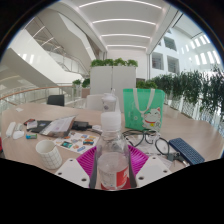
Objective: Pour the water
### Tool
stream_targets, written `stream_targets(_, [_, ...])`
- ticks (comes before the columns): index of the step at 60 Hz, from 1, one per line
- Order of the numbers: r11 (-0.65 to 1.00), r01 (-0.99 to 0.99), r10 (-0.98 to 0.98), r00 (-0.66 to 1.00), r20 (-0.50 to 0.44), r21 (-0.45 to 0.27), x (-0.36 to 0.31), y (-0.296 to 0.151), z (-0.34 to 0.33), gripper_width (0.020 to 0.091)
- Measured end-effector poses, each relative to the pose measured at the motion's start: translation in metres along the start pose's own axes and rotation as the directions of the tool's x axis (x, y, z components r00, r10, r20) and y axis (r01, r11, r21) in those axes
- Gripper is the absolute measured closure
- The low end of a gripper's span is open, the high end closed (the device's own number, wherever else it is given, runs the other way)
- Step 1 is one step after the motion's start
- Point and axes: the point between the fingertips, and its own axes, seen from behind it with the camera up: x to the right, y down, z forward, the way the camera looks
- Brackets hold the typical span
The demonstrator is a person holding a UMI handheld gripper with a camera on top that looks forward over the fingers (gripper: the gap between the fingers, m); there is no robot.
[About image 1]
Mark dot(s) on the white chair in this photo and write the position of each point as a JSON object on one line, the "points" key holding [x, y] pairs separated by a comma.
{"points": [[94, 102]]}

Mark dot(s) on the small planter with plants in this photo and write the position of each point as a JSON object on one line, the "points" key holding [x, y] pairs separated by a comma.
{"points": [[81, 87]]}

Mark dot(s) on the white grid-pattern cup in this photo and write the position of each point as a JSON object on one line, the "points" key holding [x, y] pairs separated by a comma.
{"points": [[49, 155]]}

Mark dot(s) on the clear shaker bottle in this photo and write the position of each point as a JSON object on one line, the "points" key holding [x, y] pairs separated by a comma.
{"points": [[109, 103]]}

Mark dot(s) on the white cabinet with plants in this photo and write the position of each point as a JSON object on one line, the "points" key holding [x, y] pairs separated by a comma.
{"points": [[113, 80]]}

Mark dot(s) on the colourful sticker sheet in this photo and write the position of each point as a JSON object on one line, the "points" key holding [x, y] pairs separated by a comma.
{"points": [[76, 142]]}

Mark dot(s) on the green tote bag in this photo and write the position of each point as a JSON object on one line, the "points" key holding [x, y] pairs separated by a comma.
{"points": [[140, 110]]}

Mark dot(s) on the white power adapter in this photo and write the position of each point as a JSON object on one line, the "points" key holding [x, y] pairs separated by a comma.
{"points": [[10, 129]]}

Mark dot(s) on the dark blue keyboard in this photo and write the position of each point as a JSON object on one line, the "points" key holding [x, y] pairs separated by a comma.
{"points": [[186, 150]]}

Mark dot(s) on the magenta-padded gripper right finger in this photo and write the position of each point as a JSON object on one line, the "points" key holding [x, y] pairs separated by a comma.
{"points": [[150, 170]]}

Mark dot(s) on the black chair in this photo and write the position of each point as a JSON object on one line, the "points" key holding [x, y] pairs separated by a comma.
{"points": [[55, 100]]}

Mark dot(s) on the row of green hedge plants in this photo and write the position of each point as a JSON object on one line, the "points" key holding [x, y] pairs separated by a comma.
{"points": [[193, 90]]}

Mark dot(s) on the white printed booklet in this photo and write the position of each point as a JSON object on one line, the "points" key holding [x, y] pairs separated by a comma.
{"points": [[58, 126]]}

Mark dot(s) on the black power brick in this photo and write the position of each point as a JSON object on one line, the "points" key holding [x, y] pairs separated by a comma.
{"points": [[81, 125]]}

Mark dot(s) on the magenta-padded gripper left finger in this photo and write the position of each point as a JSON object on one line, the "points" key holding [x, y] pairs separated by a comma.
{"points": [[75, 171]]}

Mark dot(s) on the black laptop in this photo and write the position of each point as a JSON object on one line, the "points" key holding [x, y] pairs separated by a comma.
{"points": [[36, 126]]}

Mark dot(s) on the clear plastic water bottle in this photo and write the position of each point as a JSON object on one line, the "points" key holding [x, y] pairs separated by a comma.
{"points": [[112, 166]]}

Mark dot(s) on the small teal box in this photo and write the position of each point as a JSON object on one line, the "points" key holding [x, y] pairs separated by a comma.
{"points": [[31, 136]]}

